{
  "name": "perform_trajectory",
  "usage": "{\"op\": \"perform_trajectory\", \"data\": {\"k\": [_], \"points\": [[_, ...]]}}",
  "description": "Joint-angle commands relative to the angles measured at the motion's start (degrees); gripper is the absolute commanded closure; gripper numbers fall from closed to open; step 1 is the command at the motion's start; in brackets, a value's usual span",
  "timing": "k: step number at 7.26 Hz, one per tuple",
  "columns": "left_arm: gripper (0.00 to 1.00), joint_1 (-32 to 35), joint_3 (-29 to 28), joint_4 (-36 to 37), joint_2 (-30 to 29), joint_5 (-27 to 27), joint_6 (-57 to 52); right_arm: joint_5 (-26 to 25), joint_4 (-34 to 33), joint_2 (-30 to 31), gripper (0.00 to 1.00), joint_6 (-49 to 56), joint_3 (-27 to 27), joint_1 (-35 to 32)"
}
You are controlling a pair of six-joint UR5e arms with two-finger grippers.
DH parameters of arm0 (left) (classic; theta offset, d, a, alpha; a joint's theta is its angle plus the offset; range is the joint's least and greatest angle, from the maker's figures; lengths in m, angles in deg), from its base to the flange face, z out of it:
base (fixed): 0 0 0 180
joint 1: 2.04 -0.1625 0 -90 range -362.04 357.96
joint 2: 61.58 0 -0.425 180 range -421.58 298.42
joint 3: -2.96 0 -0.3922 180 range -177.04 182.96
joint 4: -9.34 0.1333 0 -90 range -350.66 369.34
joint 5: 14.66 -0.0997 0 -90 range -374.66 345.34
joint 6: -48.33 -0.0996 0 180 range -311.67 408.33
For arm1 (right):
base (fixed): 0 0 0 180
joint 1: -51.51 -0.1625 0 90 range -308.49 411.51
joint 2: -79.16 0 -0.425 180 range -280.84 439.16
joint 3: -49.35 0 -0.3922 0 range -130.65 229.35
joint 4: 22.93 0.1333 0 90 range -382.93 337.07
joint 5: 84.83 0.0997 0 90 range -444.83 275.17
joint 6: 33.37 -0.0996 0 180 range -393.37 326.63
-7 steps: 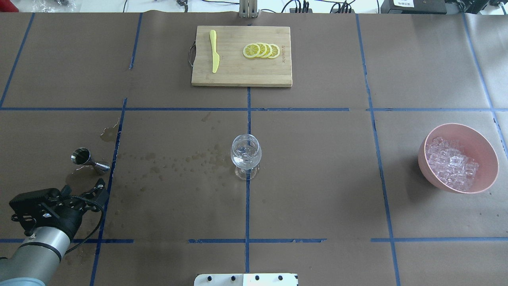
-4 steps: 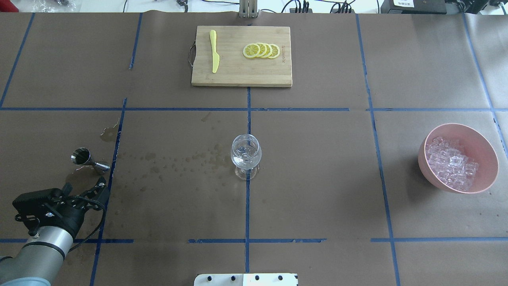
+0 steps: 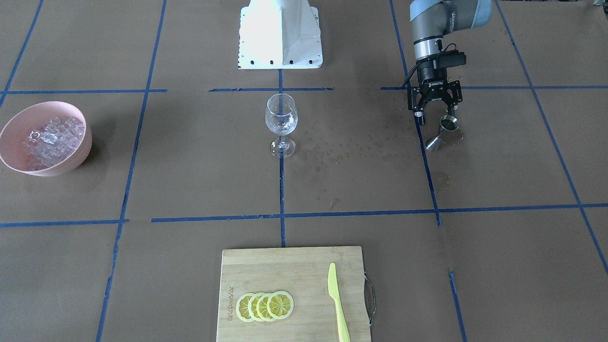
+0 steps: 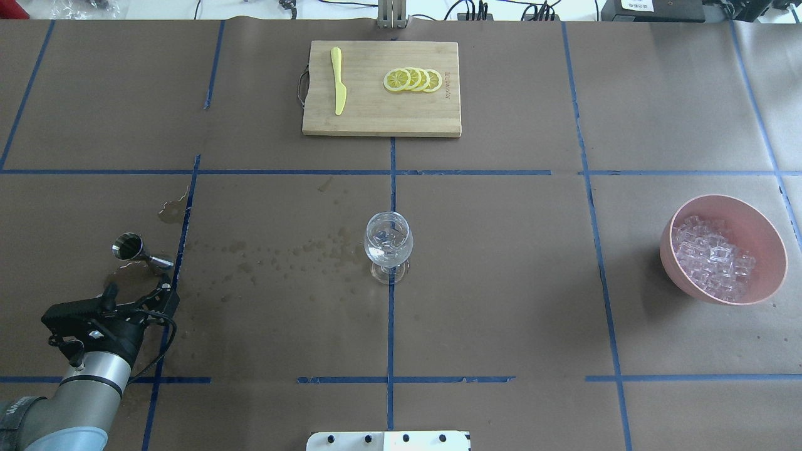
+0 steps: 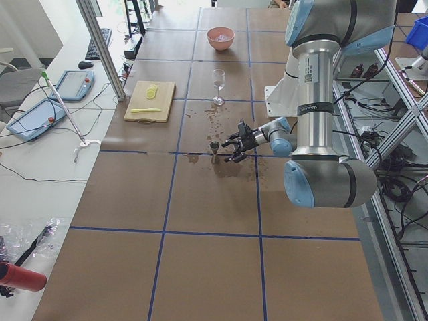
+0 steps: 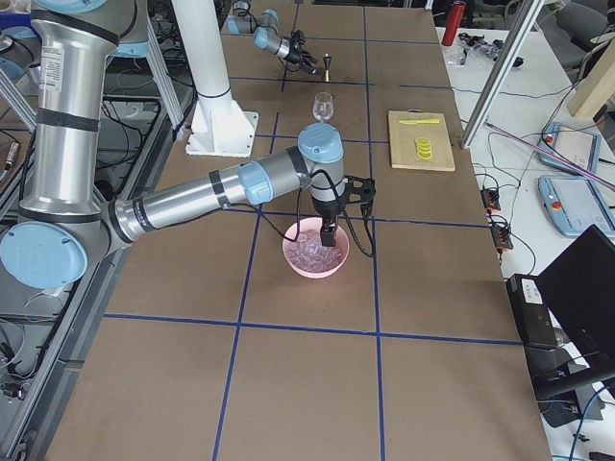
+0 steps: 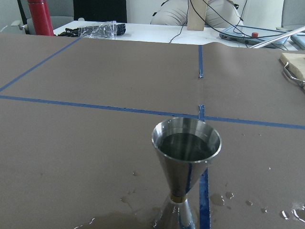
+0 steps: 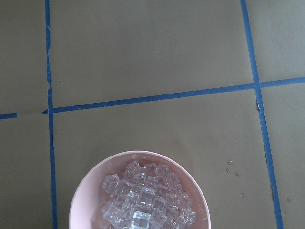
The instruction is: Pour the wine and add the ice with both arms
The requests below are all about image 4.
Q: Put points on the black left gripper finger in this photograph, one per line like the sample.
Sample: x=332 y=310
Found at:
x=164 y=300

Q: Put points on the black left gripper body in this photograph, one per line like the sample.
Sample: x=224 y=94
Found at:
x=121 y=336

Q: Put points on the steel double jigger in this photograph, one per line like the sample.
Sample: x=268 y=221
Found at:
x=129 y=247

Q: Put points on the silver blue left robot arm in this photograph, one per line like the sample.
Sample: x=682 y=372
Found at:
x=80 y=414

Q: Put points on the clear wine glass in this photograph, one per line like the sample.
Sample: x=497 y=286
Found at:
x=388 y=242

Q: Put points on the pile of clear ice cubes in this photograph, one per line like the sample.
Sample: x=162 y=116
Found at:
x=707 y=255

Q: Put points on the bamboo cutting board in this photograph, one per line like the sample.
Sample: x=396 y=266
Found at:
x=371 y=110

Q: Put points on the yellow plastic knife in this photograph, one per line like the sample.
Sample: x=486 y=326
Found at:
x=336 y=58

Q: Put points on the crumpled clear plastic bag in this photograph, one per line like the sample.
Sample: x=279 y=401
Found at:
x=89 y=10

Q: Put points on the lemon slice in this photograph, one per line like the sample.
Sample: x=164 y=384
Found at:
x=423 y=80
x=435 y=81
x=413 y=78

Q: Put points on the pink bowl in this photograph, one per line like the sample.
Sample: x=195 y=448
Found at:
x=751 y=230

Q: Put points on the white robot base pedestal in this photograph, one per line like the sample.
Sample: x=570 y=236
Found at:
x=391 y=440

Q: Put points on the aluminium frame post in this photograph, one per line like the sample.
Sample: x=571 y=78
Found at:
x=392 y=14

